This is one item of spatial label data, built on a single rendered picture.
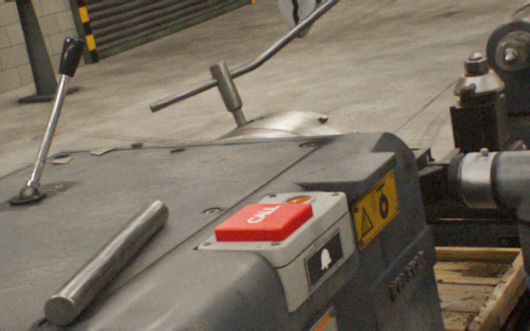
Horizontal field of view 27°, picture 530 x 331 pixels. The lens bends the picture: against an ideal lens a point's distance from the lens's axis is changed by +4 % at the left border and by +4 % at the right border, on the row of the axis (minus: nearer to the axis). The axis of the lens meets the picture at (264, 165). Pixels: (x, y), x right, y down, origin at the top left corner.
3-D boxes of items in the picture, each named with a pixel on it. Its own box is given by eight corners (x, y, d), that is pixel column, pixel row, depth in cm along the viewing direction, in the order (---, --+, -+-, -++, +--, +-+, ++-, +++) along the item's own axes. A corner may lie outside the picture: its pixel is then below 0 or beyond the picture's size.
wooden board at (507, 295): (483, 360, 145) (477, 330, 144) (243, 342, 162) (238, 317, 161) (537, 272, 170) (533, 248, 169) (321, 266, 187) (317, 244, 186)
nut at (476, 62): (485, 74, 179) (484, 53, 179) (461, 77, 181) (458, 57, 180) (492, 69, 183) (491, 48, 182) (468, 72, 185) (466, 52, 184)
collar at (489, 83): (497, 95, 178) (494, 76, 177) (447, 99, 181) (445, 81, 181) (510, 82, 184) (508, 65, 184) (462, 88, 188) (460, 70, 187)
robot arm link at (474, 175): (494, 215, 143) (486, 156, 141) (459, 215, 145) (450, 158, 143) (511, 197, 149) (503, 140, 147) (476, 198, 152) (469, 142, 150)
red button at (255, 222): (285, 252, 80) (280, 227, 80) (216, 252, 83) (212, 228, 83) (316, 225, 85) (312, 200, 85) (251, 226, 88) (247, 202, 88)
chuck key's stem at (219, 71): (245, 149, 135) (209, 65, 133) (242, 150, 137) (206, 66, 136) (261, 143, 135) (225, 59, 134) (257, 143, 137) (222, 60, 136)
